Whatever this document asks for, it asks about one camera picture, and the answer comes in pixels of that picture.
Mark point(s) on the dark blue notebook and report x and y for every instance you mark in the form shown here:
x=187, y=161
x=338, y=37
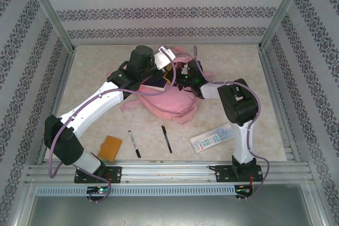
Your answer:
x=153, y=84

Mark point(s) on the pink student backpack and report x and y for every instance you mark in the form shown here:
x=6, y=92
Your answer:
x=169, y=104

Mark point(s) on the black marker pen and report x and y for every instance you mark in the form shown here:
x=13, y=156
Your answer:
x=167, y=139

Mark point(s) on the white blue paper pack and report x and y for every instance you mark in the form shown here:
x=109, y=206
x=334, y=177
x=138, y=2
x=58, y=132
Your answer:
x=212, y=139

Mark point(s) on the white barrel marker pen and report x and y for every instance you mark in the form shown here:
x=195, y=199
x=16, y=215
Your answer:
x=134, y=144

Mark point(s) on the orange leather wallet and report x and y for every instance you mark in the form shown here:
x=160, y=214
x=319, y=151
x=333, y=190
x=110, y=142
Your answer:
x=110, y=148

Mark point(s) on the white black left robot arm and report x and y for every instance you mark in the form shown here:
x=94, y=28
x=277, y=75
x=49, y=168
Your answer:
x=100, y=104

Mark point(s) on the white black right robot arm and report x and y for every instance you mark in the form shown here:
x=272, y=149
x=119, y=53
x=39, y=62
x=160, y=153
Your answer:
x=238, y=104

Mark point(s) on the aluminium side rail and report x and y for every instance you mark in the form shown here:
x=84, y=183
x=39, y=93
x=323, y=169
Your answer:
x=57, y=104
x=278, y=104

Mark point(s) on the aluminium mounting rail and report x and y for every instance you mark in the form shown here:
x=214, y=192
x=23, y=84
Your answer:
x=169, y=173

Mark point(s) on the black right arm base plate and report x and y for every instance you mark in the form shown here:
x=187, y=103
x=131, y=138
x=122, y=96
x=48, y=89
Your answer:
x=223, y=173

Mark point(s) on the aluminium frame post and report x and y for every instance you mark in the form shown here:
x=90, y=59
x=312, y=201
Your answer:
x=283, y=11
x=50, y=11

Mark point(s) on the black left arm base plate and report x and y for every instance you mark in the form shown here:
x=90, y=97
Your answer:
x=116, y=174

